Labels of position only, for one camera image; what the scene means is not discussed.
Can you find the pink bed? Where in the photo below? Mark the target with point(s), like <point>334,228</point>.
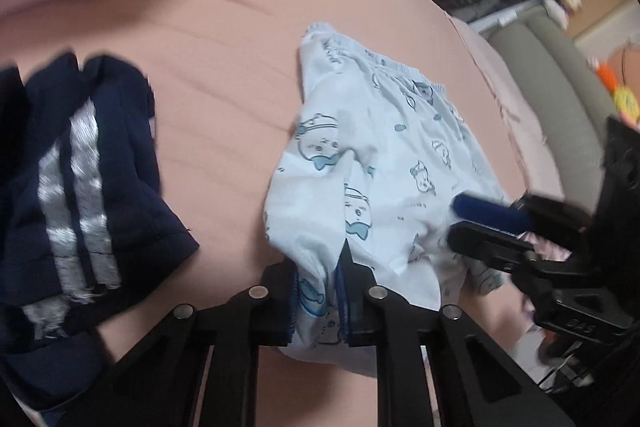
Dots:
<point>210,57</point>

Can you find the orange plush toy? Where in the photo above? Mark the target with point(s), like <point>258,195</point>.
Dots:
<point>607,75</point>

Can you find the light blue printed shorts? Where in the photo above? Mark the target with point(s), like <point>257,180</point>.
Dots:
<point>390,167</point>

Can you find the grey-green padded headboard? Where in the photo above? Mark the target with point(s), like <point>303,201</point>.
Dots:
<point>565,107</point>

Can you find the navy pants with silver stripes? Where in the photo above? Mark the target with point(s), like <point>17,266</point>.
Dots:
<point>125,187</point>

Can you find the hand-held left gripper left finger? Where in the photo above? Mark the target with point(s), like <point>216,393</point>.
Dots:
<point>291,314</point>

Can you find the white power strip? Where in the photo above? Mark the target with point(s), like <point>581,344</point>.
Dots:
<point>509,18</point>

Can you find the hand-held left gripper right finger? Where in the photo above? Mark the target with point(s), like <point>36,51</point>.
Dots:
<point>346,307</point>

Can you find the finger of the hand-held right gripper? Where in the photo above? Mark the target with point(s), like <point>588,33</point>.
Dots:
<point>490,209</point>
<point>490,247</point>

